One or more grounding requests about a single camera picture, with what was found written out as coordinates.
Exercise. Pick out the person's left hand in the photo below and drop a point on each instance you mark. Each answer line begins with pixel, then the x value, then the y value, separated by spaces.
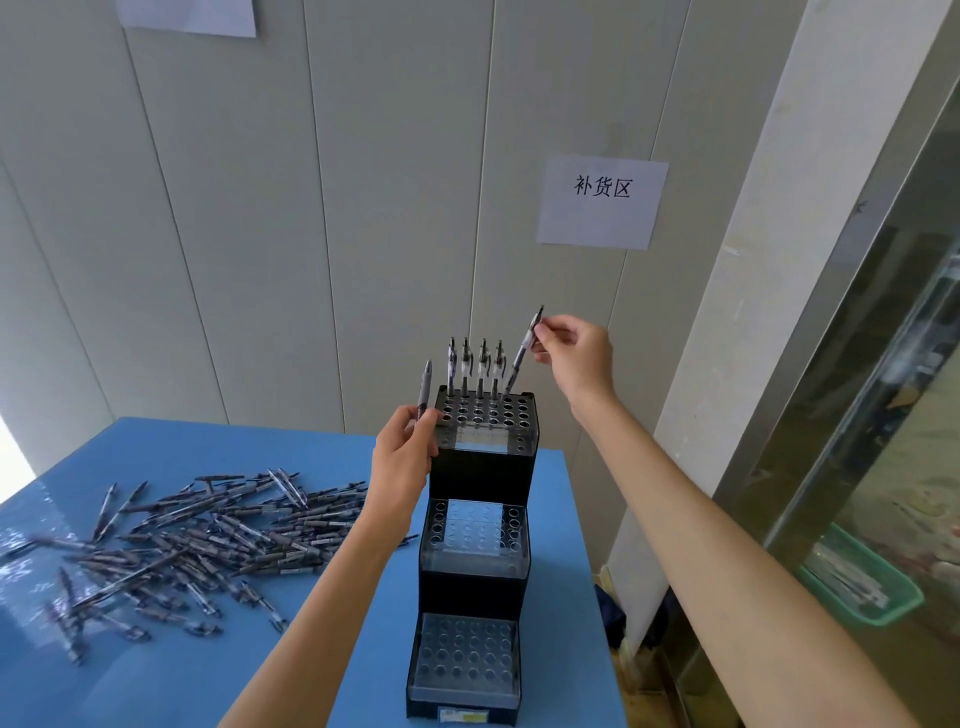
pixel 401 472

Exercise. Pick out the person's right hand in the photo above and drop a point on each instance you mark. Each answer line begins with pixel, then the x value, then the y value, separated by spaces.
pixel 585 360

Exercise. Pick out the black tiered pen display stand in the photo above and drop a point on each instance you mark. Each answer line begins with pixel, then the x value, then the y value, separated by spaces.
pixel 480 465

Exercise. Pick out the pile of black pens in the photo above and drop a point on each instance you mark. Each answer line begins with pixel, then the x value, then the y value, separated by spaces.
pixel 225 540

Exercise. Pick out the person's right forearm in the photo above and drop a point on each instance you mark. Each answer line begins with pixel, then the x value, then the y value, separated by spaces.
pixel 712 570

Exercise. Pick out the person's left forearm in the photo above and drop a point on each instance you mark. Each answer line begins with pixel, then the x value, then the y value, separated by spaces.
pixel 315 637

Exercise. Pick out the white paper sign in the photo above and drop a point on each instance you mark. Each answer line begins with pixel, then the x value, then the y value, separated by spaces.
pixel 187 15
pixel 600 217

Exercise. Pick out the steel framed glass partition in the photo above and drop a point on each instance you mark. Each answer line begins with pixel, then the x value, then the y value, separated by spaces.
pixel 836 300

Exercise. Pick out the blue table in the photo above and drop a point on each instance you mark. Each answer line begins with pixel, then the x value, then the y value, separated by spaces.
pixel 187 690

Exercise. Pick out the dark framed glass door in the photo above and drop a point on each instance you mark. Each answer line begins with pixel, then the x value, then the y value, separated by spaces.
pixel 11 465

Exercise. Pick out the green plastic basket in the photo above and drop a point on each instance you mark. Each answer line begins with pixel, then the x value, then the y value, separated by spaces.
pixel 904 596

